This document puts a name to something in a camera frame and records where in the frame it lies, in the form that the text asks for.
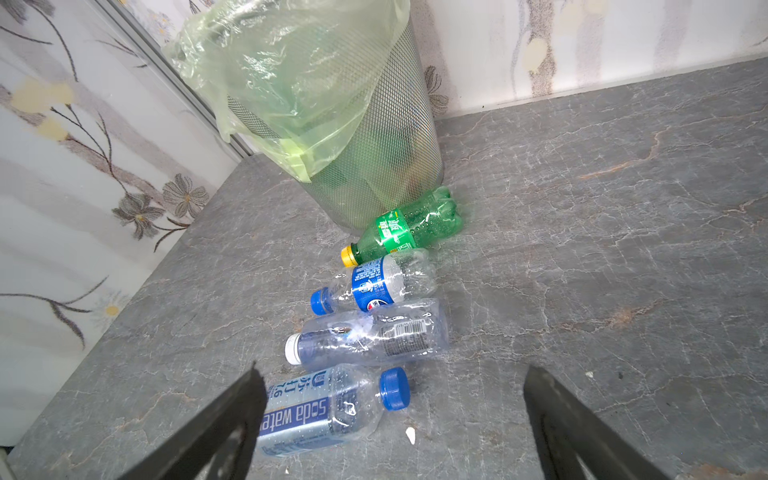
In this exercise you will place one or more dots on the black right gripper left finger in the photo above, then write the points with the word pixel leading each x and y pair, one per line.
pixel 221 439

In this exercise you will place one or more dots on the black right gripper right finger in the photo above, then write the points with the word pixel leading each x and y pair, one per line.
pixel 570 438

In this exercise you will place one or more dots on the green bottle near bin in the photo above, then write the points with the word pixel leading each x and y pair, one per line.
pixel 418 224

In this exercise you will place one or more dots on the metal mesh waste bin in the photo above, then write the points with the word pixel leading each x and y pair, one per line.
pixel 392 157

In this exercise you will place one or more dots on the green plastic bin liner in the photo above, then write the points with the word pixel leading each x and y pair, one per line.
pixel 296 77

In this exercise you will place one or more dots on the soda water bottle blue cap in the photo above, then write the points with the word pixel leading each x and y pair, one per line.
pixel 329 407

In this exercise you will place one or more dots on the clear bottle white cap barcode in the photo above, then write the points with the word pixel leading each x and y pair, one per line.
pixel 387 335

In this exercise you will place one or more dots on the Pepsi water bottle blue cap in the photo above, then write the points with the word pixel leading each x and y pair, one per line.
pixel 391 279

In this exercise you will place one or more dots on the left aluminium corner post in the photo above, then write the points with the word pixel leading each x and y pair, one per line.
pixel 126 23

